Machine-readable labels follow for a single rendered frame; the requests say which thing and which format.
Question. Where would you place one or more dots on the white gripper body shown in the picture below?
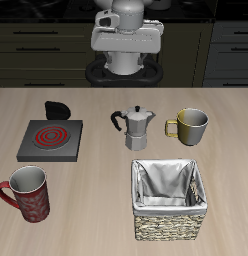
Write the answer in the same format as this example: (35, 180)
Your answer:
(126, 40)

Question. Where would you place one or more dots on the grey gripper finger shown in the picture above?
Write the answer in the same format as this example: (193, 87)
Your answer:
(107, 59)
(142, 59)

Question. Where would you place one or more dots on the dark grey kitchen cupboard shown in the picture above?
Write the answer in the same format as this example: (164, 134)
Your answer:
(229, 60)

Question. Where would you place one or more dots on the white and yellow mug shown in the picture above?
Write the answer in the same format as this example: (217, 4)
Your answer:
(192, 131)

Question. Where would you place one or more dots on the black kitchen countertop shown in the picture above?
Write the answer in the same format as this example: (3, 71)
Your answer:
(46, 11)

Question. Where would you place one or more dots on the silver moka pot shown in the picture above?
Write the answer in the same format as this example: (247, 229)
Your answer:
(136, 128)

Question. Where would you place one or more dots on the wicker basket with white liner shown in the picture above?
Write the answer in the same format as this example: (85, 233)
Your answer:
(167, 225)

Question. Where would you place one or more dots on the round black knob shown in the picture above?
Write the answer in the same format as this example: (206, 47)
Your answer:
(57, 110)

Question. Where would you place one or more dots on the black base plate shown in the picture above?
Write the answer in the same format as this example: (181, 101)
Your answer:
(152, 74)

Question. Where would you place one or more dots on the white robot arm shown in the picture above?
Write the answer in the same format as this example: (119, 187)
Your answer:
(127, 13)

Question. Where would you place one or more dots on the dark grey stove plate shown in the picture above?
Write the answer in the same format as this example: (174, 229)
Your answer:
(49, 146)

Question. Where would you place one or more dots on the dark olive kitchen cupboard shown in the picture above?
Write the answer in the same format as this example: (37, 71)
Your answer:
(46, 66)

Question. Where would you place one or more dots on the red patterned mug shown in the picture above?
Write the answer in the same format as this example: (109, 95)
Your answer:
(34, 200)

